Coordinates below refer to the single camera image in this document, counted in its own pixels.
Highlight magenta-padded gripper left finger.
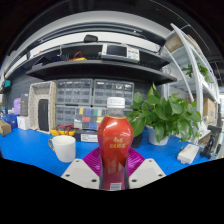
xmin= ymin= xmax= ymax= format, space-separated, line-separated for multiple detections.
xmin=60 ymin=147 xmax=103 ymax=190

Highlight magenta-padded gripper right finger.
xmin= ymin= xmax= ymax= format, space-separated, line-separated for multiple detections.
xmin=126 ymin=147 xmax=167 ymax=190

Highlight red drink bottle white cap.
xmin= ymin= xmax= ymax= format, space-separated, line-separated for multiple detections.
xmin=97 ymin=96 xmax=135 ymax=191

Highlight black case with white label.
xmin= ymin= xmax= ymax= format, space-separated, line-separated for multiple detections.
xmin=74 ymin=129 xmax=144 ymax=149

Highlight white adapter block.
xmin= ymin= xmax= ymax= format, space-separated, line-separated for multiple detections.
xmin=176 ymin=143 xmax=200 ymax=165

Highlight yellow clamp meter red leads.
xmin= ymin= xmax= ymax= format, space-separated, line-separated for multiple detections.
xmin=49 ymin=123 xmax=78 ymax=137

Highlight clear plastic drawer cabinet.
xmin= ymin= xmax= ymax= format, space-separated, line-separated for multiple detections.
xmin=55 ymin=78 xmax=94 ymax=105
xmin=54 ymin=104 xmax=79 ymax=128
xmin=93 ymin=78 xmax=135 ymax=108

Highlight green potted plant white pot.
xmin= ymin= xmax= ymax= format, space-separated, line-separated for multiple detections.
xmin=125 ymin=83 xmax=203 ymax=147

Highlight black speaker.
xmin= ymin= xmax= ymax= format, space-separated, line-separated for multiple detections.
xmin=37 ymin=98 xmax=50 ymax=132

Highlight black stand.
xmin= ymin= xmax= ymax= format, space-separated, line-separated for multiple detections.
xmin=199 ymin=124 xmax=223 ymax=159

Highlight small white box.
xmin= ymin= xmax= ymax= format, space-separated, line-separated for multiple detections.
xmin=16 ymin=115 xmax=31 ymax=131

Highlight white perforated basket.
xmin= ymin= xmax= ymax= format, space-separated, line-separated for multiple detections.
xmin=27 ymin=80 xmax=58 ymax=135

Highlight blue box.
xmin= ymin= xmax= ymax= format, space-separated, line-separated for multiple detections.
xmin=3 ymin=113 xmax=19 ymax=129

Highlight brown cardboard box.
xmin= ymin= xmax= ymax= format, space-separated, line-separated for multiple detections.
xmin=0 ymin=119 xmax=13 ymax=138

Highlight grey box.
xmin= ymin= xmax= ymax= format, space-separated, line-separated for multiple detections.
xmin=19 ymin=93 xmax=30 ymax=118

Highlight purple container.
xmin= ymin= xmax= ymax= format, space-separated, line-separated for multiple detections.
xmin=13 ymin=97 xmax=22 ymax=116

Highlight dark overhead desk shelf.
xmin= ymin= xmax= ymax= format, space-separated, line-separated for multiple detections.
xmin=3 ymin=39 xmax=178 ymax=86

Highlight white shelf unit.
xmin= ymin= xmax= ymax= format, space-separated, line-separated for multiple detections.
xmin=159 ymin=23 xmax=223 ymax=134

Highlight yellow multimeter with red leads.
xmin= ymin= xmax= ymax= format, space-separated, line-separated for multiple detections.
xmin=68 ymin=50 xmax=88 ymax=62

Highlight white oscilloscope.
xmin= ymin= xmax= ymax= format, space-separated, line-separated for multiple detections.
xmin=100 ymin=43 xmax=141 ymax=64

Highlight small black device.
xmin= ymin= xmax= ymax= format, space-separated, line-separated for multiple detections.
xmin=83 ymin=34 xmax=99 ymax=43

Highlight white mug with gold handle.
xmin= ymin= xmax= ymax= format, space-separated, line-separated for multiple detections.
xmin=47 ymin=134 xmax=77 ymax=164

